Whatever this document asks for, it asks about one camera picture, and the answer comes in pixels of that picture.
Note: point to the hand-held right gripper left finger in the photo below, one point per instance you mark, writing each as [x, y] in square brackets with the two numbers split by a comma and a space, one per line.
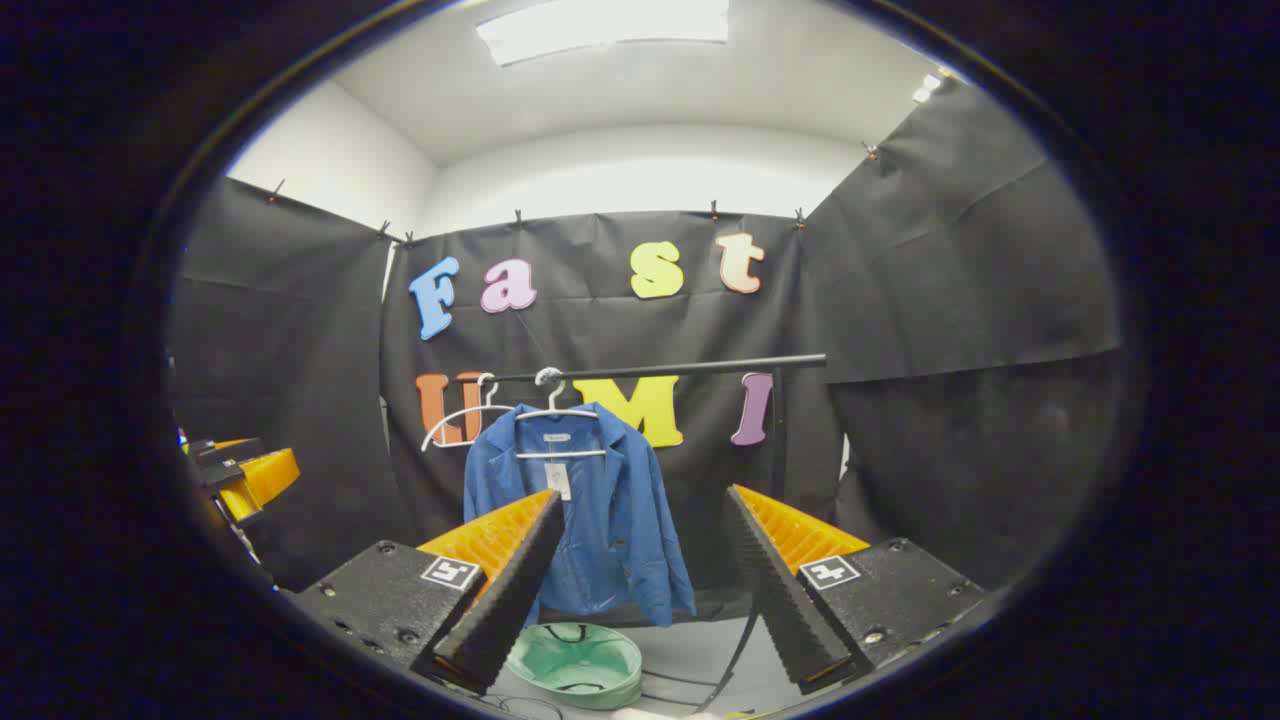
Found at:
[515, 590]

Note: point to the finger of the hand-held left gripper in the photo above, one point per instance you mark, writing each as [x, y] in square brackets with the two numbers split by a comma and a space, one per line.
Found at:
[225, 449]
[265, 480]

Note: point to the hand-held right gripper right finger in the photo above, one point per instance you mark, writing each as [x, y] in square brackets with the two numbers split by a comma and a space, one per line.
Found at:
[775, 590]

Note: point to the green laundry hamper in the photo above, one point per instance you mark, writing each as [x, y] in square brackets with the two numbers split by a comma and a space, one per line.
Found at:
[580, 665]

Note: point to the white clothes hanger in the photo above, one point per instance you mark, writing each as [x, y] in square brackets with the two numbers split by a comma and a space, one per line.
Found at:
[580, 454]
[487, 406]

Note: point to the black clothes rack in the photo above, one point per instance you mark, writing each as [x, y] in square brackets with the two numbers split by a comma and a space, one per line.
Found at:
[700, 366]

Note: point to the white paper hang tag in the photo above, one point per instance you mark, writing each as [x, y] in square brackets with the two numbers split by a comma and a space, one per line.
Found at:
[558, 480]

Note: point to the white tape wrap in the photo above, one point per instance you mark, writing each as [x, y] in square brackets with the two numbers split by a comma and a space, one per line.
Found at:
[548, 376]

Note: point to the black backdrop cloth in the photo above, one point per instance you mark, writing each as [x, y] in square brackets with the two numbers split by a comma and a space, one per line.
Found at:
[900, 300]

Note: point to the small ceiling light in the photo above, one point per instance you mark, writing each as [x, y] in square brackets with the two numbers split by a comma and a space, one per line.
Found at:
[927, 87]

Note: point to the large ceiling light panel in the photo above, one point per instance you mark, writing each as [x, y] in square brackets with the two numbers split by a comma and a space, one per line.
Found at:
[600, 28]

